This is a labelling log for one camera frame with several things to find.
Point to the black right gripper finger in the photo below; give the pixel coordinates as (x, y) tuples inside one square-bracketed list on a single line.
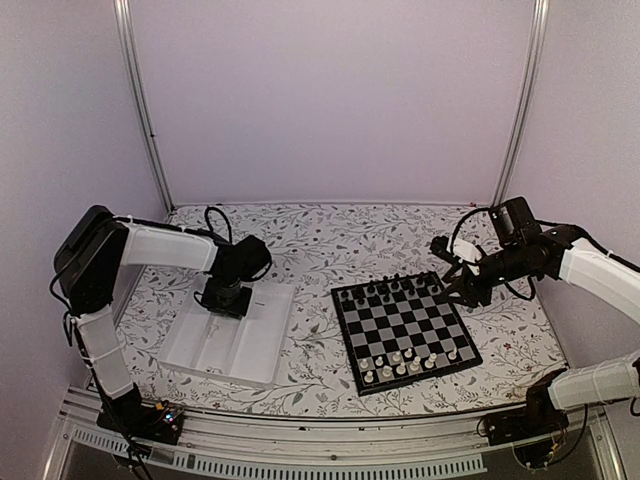
[(466, 292), (460, 272)]

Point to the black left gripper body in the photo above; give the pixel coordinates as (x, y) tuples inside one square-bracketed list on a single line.
[(226, 297)]

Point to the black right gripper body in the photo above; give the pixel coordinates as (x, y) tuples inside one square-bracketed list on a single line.
[(513, 264)]

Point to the white plastic tray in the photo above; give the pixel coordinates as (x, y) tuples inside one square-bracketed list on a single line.
[(244, 351)]

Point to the black white chessboard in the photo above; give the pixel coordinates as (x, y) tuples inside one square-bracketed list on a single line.
[(394, 314)]

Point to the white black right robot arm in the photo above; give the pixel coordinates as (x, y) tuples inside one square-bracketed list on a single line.
[(605, 283)]

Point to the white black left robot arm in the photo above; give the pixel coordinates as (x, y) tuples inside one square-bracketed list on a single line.
[(88, 263)]

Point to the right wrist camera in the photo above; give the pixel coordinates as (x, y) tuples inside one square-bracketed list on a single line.
[(455, 251)]

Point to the left aluminium frame post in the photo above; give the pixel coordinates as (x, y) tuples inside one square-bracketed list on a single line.
[(124, 23)]

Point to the aluminium frame post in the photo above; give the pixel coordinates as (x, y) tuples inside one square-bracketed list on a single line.
[(533, 59), (124, 23)]

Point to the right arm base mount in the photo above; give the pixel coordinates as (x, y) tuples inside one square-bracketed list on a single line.
[(525, 425)]

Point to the aluminium front rail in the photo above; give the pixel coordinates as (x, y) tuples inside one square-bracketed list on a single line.
[(228, 445)]

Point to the right aluminium frame post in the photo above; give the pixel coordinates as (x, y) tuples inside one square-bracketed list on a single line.
[(533, 59)]

